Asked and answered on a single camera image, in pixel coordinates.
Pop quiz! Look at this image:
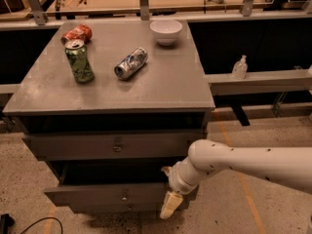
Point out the grey bottom drawer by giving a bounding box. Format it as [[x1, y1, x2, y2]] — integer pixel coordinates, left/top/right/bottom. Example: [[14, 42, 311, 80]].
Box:
[[70, 203, 163, 214]]

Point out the clear sanitizer pump bottle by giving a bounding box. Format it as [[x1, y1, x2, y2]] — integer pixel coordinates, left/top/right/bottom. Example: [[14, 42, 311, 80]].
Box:
[[232, 55, 248, 79]]

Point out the red soda can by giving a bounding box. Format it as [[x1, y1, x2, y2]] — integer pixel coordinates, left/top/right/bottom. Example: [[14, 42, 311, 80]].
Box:
[[60, 24, 93, 45]]

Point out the green soda can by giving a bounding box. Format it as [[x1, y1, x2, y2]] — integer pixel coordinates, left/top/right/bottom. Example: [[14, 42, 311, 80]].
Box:
[[65, 39, 95, 84]]

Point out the black device on floor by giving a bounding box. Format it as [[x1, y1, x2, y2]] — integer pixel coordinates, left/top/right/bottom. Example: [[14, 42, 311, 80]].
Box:
[[0, 214, 15, 234]]

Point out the grey drawer cabinet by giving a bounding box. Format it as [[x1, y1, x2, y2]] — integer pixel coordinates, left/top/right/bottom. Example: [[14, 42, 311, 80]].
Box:
[[2, 19, 216, 215]]

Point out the black cable on floor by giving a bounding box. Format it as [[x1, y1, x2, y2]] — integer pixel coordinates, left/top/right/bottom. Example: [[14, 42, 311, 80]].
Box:
[[19, 216, 64, 234]]

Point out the grey drawer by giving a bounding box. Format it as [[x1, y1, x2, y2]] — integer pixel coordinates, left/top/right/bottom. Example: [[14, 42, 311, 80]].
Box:
[[70, 203, 163, 214], [22, 130, 207, 161], [44, 157, 177, 211]]

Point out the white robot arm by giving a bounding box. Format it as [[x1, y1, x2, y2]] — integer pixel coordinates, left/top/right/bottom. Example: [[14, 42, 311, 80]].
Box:
[[160, 139, 312, 219]]

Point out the crushed silver blue can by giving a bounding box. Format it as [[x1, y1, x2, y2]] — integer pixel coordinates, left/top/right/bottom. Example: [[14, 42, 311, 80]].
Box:
[[114, 47, 148, 80]]

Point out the wooden workbench in background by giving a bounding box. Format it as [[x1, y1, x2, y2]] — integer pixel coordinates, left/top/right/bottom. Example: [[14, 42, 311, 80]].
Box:
[[0, 0, 312, 24]]

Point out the grey top drawer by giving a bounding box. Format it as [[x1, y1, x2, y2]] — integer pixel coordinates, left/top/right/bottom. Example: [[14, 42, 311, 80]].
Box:
[[22, 130, 207, 161]]

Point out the white bowl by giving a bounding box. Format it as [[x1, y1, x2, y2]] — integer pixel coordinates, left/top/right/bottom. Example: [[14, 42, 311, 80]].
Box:
[[150, 19, 182, 46]]

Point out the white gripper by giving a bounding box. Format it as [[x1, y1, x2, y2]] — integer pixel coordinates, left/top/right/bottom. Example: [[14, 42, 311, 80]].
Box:
[[160, 161, 199, 219]]

